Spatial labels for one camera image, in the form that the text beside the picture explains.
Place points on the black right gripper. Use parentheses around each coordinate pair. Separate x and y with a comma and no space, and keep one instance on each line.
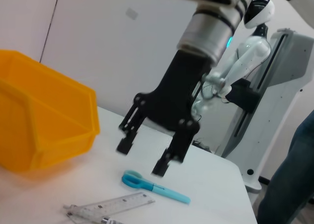
(176,94)

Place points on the blue teal scissors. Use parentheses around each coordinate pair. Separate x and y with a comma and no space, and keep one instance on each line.
(159,191)

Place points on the transparent plastic ruler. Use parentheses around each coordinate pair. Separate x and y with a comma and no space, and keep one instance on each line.
(117,204)

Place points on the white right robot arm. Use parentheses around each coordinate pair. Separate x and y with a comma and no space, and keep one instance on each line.
(208,30)

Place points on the clear grey ballpoint pen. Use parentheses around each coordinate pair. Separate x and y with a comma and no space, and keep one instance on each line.
(105,219)

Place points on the yellow plastic bin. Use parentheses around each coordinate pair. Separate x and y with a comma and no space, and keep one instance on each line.
(49,106)

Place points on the person in blue jeans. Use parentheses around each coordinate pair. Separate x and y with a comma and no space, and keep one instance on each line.
(289,172)

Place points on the white humanoid robot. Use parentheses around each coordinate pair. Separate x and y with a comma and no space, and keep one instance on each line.
(257,50)

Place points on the grey robot lift stand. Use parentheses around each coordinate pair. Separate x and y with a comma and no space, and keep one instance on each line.
(294,57)

